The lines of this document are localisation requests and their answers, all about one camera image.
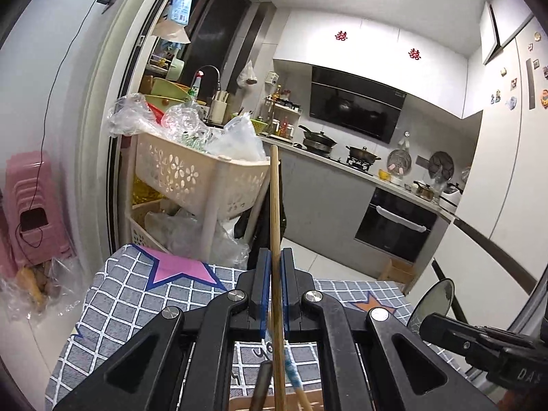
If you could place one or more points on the clear bag with yellow contents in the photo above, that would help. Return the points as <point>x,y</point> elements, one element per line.
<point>34,287</point>

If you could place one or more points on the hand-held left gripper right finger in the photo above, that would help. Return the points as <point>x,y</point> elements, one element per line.
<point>286,291</point>

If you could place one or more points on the crumpled clear plastic bag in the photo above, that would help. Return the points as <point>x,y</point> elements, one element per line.
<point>128,115</point>
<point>188,124</point>

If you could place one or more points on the green plastic basin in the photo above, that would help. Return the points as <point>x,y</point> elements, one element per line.
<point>167,87</point>

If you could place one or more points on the grey kitchen counter cabinet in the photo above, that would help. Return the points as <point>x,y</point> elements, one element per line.
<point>325,201</point>

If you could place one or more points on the small steel pot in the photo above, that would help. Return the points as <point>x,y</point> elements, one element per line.
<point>423,191</point>

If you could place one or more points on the clear water bottle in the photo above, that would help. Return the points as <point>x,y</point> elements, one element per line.
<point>182,4</point>

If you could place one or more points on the stack of pink stools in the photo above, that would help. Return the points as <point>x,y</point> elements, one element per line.
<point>30,188</point>

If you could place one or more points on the hanging plastic bag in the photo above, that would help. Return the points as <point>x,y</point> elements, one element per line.
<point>247,75</point>

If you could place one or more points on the cardboard box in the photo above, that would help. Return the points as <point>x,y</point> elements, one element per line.
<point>396,274</point>

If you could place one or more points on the kitchen faucet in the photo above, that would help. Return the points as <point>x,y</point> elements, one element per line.
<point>217,75</point>

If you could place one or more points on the spray bottle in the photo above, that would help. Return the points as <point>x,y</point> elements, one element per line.
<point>195,87</point>

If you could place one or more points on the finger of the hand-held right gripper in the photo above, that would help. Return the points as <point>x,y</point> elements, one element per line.
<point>458,338</point>

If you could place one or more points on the black built-in oven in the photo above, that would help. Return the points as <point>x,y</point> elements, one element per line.
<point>394,227</point>

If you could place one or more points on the yellow bowl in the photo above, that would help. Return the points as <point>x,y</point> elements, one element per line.
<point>384,175</point>

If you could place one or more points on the white rice cooker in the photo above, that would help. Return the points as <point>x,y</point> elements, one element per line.
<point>451,197</point>

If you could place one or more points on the white refrigerator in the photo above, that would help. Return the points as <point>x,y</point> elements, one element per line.
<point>505,158</point>

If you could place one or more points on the black wok with lid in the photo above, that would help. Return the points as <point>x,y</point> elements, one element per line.
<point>319,141</point>

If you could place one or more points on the wooden chopstick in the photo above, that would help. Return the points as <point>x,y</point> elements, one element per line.
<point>276,222</point>

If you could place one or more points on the black range hood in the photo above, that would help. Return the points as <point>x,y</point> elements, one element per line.
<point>355,102</point>

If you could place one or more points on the grey checked tablecloth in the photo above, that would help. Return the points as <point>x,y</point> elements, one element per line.
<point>120,308</point>

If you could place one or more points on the dark cooking pot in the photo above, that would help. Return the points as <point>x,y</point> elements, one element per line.
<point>361,154</point>

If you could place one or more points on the round grey perforated tray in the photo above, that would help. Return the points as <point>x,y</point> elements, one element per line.
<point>399,161</point>

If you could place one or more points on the white upper cabinets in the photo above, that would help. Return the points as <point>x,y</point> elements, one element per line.
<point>364,47</point>

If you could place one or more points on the round dark segmented pan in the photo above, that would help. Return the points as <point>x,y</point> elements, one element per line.
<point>442,165</point>

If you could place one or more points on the beige plastic utensil holder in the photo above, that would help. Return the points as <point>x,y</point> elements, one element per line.
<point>244,404</point>

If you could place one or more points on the spice rack with bottles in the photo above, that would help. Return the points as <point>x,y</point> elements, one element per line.
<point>282,120</point>

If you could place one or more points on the blue patterned chopstick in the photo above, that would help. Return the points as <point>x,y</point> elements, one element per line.
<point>295,368</point>

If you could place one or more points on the red wall decal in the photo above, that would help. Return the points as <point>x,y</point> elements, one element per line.
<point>415,53</point>
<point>341,36</point>

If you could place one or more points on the grey translucent spoon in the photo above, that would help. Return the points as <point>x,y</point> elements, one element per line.
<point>432,304</point>

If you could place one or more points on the pink plastic stool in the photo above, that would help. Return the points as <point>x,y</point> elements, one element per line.
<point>6,244</point>

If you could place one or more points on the white plastic bag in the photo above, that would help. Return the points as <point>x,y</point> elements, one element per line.
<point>239,141</point>

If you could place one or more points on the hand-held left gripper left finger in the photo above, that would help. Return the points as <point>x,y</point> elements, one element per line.
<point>266,291</point>

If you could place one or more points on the beige plastic basket cart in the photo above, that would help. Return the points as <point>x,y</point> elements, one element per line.
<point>180,171</point>

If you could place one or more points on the gold foil packet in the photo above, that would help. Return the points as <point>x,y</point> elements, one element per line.
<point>147,192</point>

